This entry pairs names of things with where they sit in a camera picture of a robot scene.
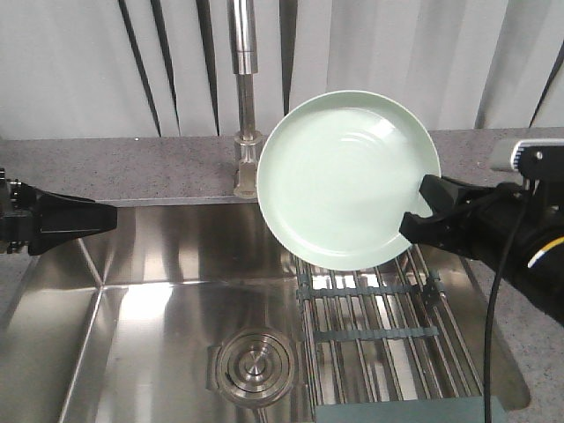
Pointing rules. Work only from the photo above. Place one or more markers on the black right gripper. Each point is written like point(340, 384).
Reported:
point(531, 221)

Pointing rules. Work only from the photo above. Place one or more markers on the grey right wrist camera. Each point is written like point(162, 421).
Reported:
point(538, 159)

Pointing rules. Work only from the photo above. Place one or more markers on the roll-up steel drying rack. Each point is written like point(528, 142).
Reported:
point(383, 345)

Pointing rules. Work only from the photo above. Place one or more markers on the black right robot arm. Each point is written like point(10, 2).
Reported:
point(542, 286)

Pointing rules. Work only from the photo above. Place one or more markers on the light green round plate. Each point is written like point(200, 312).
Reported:
point(337, 175)

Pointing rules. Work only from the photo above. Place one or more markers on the round steel sink drain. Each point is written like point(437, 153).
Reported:
point(252, 368)

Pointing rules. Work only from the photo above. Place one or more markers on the stainless steel sink basin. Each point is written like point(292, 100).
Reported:
point(116, 327)

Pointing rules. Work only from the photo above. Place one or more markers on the white pleated curtain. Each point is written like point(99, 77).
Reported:
point(79, 69)

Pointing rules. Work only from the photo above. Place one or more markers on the stainless steel faucet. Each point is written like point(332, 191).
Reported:
point(248, 141)

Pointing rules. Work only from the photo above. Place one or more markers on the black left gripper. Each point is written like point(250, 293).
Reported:
point(42, 220)

